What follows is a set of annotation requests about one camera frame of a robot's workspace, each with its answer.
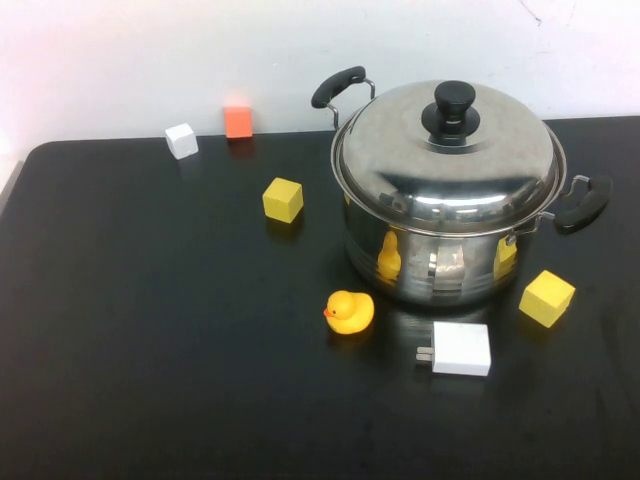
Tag steel lid with black knob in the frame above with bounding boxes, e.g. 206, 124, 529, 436
333, 79, 561, 236

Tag yellow foam cube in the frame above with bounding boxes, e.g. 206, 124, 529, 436
518, 270, 577, 330
262, 176, 304, 223

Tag yellow rubber duck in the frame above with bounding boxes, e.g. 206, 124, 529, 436
322, 290, 375, 336

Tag orange foam cube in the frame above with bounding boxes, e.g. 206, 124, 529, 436
224, 105, 253, 140

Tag white foam cube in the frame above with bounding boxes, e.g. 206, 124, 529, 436
164, 122, 199, 161

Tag white power adapter plug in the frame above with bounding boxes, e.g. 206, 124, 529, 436
413, 321, 492, 377

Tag stainless steel pot black handles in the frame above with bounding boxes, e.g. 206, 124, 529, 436
309, 65, 614, 309

